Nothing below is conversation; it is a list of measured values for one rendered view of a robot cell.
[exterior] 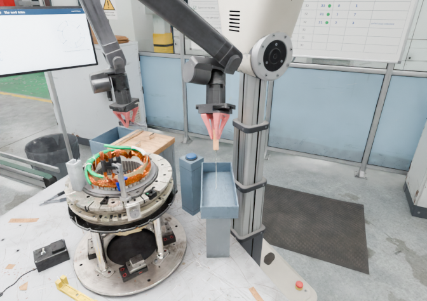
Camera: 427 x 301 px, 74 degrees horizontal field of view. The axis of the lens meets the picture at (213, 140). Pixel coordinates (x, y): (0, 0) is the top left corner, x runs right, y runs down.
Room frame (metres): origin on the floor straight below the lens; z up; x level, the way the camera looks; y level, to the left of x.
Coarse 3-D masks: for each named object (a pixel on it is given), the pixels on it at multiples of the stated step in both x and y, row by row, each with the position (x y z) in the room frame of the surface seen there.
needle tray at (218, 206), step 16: (208, 176) 0.85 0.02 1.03; (224, 176) 0.85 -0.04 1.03; (208, 192) 0.75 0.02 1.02; (224, 192) 0.75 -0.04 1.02; (208, 208) 0.63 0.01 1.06; (224, 208) 0.63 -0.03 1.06; (208, 224) 0.70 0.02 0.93; (224, 224) 0.70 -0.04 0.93; (208, 240) 0.70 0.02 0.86; (224, 240) 0.70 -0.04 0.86; (208, 256) 0.70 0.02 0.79; (224, 256) 0.70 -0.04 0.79
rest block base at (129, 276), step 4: (120, 268) 0.63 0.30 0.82; (144, 268) 0.63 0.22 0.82; (120, 272) 0.61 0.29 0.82; (124, 272) 0.61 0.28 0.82; (128, 272) 0.61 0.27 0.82; (136, 272) 0.61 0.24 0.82; (140, 272) 0.62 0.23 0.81; (128, 276) 0.60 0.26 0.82; (132, 276) 0.61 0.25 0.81; (124, 280) 0.59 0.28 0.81
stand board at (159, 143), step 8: (128, 136) 1.10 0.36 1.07; (136, 136) 1.10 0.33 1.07; (144, 136) 1.10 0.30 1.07; (160, 136) 1.10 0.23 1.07; (168, 136) 1.10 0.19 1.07; (112, 144) 1.02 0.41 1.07; (128, 144) 1.02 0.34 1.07; (144, 144) 1.02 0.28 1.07; (152, 144) 1.02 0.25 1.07; (160, 144) 1.02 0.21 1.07; (168, 144) 1.04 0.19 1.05; (152, 152) 0.95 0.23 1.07; (160, 152) 0.99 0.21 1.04
